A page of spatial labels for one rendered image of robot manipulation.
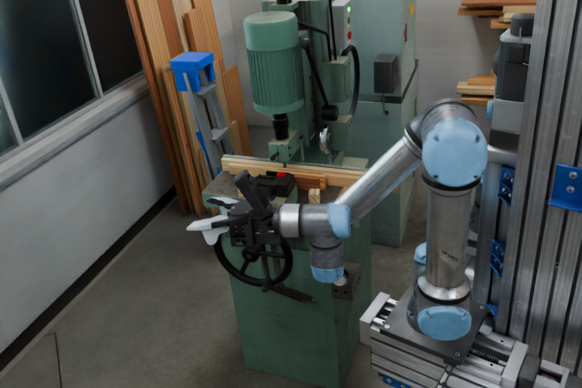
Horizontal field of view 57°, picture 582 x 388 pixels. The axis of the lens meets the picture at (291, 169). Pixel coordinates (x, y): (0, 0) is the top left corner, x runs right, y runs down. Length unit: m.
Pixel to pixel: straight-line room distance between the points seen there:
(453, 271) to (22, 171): 2.08
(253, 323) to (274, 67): 1.09
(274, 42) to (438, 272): 0.90
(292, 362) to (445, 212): 1.42
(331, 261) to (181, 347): 1.59
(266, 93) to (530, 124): 0.86
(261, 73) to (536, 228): 0.94
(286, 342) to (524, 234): 1.20
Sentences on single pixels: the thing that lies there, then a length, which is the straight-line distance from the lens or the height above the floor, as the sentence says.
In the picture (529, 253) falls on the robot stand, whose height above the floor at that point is 1.02.
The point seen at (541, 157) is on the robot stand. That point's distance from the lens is 1.35.
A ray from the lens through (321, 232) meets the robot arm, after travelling 1.18.
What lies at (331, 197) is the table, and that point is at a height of 0.90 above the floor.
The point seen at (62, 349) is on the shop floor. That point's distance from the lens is 2.94.
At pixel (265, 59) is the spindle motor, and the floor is 1.39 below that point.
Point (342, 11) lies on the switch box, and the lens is 2.02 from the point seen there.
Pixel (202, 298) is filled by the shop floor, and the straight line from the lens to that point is 2.95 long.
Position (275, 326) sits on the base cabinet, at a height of 0.30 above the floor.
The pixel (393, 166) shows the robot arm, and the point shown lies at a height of 1.30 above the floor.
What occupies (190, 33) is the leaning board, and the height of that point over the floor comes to 1.10.
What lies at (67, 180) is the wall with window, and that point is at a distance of 3.00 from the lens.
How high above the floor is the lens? 1.89
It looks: 28 degrees down
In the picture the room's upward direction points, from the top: 6 degrees counter-clockwise
